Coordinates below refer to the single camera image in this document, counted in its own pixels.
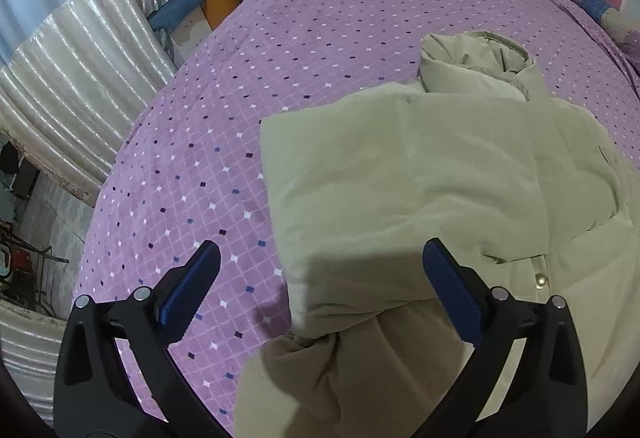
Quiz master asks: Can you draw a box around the beige cabinet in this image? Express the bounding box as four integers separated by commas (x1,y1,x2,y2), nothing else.
169,7,216,65

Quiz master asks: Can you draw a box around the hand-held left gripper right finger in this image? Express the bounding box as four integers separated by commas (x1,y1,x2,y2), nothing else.
407,238,588,438

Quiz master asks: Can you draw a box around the blue cloth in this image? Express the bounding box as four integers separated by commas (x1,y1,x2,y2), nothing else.
149,0,236,33

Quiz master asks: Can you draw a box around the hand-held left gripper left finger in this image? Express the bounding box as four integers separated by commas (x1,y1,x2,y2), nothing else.
52,241,230,438

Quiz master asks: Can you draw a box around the orange wooden board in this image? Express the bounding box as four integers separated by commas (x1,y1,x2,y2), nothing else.
205,0,244,30

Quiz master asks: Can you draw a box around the beige padded jacket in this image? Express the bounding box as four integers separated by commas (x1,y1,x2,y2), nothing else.
234,32,640,438

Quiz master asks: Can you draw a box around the silver pleated curtain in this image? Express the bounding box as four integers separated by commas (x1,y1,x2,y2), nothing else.
0,0,208,209

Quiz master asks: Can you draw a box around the dark bag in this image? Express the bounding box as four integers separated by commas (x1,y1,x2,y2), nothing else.
0,142,42,200

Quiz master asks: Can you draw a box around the purple diamond-print bed sheet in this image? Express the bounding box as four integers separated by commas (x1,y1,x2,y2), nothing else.
72,0,640,424

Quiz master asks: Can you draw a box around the black metal rack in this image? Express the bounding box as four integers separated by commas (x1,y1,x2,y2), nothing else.
0,218,70,315

